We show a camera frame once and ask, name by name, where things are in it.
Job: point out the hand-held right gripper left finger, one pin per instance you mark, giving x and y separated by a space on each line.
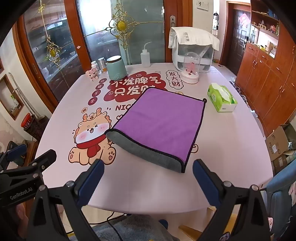
91 183

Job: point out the green tissue box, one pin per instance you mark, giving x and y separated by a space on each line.
220 97

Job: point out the dark entrance door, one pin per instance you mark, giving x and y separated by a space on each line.
239 41

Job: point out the white countertop appliance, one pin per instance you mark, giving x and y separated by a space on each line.
198 58

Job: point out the blue chair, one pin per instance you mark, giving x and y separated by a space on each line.
283 197

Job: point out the pink dragon figurine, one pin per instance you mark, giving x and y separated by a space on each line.
92 74

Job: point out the small white-lid bottle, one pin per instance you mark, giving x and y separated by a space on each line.
94 65

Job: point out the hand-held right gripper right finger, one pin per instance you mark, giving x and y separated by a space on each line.
207 183

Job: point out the wood-framed glass sliding door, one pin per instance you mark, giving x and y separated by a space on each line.
46 46

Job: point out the glass dome ornament pink base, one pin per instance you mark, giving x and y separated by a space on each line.
190 69

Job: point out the grey fluffy rug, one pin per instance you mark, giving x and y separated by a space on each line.
138 228

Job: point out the wooden wall cabinet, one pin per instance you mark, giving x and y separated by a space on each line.
266 81

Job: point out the glass jar silver lid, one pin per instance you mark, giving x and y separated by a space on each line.
102 66

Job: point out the clear squeeze wash bottle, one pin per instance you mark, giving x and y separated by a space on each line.
145 59

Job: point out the red-lid jar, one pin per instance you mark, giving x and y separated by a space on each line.
27 121

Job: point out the wooden picture frame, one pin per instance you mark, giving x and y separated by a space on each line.
10 98

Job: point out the purple and grey towel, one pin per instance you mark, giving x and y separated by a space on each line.
161 120

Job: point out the white power strip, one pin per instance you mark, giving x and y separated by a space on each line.
239 91

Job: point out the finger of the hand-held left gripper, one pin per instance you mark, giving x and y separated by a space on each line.
45 158
16 151

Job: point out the large cardboard box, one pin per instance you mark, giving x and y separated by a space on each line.
277 141

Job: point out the pink printed tablecloth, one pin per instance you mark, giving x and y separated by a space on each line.
231 143

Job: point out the white cloth cover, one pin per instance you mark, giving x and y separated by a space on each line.
192 34

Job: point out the frosted glass door gold ornament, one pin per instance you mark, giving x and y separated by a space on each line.
138 27

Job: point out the small cardboard box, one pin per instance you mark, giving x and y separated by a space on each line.
282 163

